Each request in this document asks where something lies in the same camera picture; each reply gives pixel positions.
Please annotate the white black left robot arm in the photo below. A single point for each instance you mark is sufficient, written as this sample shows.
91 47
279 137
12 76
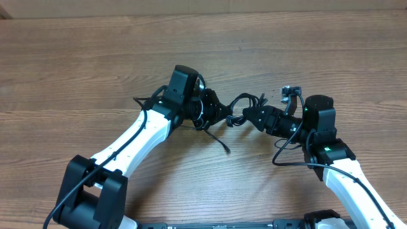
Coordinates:
93 191

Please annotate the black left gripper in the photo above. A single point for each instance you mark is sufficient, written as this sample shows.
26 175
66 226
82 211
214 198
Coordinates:
214 112

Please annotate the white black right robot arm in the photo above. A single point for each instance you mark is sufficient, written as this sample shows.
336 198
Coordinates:
328 156

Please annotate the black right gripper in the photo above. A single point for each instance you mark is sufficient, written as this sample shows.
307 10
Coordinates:
266 112

